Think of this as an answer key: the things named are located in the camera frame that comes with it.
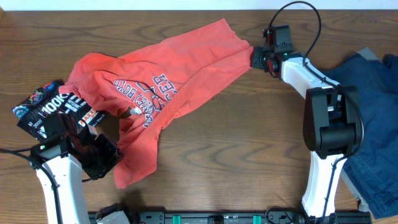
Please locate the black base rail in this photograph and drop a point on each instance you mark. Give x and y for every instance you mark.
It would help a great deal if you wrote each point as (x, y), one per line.
(118, 213)

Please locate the red printed t-shirt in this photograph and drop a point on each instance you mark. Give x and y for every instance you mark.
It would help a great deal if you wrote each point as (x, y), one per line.
(148, 88)

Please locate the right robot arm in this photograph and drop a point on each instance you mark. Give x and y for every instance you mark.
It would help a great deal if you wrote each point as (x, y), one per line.
(333, 128)

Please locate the black printed folded shirt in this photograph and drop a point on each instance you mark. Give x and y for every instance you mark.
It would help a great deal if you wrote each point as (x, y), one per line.
(46, 101)

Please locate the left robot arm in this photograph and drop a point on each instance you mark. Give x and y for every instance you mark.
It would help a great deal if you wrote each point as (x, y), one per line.
(64, 163)

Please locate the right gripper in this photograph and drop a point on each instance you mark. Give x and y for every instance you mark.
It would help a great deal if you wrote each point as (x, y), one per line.
(256, 54)

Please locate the navy blue garment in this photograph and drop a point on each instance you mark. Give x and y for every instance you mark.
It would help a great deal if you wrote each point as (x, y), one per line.
(372, 173)

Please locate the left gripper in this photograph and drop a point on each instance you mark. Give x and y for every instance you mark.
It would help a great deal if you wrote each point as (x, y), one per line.
(112, 153)

